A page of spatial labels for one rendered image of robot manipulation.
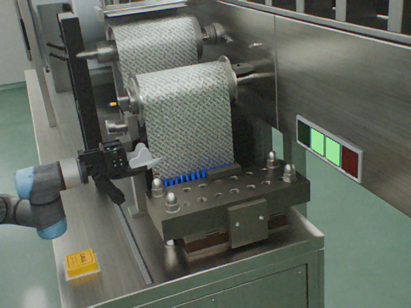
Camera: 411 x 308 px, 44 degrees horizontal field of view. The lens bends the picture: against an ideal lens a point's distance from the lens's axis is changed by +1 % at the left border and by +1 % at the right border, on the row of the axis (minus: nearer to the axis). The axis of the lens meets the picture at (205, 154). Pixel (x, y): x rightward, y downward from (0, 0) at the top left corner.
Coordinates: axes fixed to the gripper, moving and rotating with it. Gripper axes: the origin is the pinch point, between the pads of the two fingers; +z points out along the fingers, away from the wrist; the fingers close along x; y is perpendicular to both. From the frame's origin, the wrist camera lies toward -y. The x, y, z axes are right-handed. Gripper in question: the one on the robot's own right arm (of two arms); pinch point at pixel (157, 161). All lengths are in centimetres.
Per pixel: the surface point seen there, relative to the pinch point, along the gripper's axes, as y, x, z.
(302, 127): 10.8, -23.5, 30.4
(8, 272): -109, 139, -62
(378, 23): 36, -43, 35
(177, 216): -6.1, -19.8, -1.3
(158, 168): -2.1, -0.2, -0.1
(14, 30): -40, 556, -35
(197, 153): -0.3, -0.2, 11.3
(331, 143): 11.0, -35.6, 30.4
